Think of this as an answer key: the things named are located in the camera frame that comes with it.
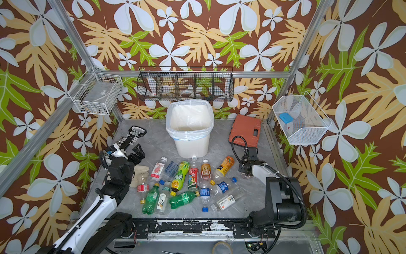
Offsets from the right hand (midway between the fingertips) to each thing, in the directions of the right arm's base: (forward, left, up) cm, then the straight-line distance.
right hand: (244, 166), depth 95 cm
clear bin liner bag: (+25, +34, +16) cm, 45 cm away
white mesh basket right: (+10, -29, +28) cm, 42 cm away
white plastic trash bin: (+6, +34, +11) cm, 36 cm away
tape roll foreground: (-38, +17, -2) cm, 42 cm away
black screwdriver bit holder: (+27, +74, +1) cm, 79 cm away
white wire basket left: (+26, +84, +35) cm, 94 cm away
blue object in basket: (+17, -21, +25) cm, 36 cm away
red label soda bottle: (-8, +31, +5) cm, 32 cm away
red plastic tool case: (+25, -4, +4) cm, 26 cm away
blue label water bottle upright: (-19, +25, +4) cm, 31 cm away
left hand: (0, +61, +21) cm, 64 cm away
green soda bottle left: (-24, +52, +5) cm, 58 cm away
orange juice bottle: (-1, +12, +4) cm, 12 cm away
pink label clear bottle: (-4, +52, +3) cm, 52 cm away
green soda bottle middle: (-21, +36, +4) cm, 42 cm away
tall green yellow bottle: (-11, +39, +6) cm, 41 cm away
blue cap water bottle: (-15, +15, +5) cm, 21 cm away
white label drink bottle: (-21, +46, +5) cm, 51 cm away
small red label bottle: (-15, +57, +5) cm, 60 cm away
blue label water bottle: (-6, +45, +4) cm, 45 cm away
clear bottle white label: (-23, +16, +3) cm, 28 cm away
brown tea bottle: (-6, +24, +4) cm, 25 cm away
